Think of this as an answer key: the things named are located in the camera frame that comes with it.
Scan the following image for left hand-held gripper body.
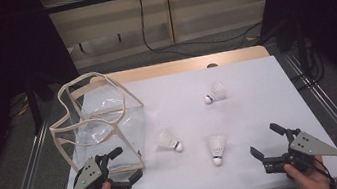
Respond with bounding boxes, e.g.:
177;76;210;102
66;150;133;189

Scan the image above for black floor cables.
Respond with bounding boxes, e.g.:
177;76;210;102
284;36;328;92

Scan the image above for white plastic shuttlecock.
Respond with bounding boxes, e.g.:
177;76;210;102
155;126;185;156
205;133;231;168
202;81;229;105

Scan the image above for right hand-held gripper cable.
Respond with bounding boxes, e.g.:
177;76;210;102
311;155;337;189

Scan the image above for light wooden cabinet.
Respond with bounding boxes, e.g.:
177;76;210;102
39;0;284;75

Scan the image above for person's right hand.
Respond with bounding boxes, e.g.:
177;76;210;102
281;153;332;189

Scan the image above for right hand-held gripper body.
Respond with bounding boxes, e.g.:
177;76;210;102
258;121;337;179

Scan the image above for black wall socket cable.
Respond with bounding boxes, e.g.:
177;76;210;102
136;0;266;64

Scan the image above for clear plastic bag beige trim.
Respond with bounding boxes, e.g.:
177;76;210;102
41;65;154;184

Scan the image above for black metal stand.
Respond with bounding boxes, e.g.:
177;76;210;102
23;67;61;134

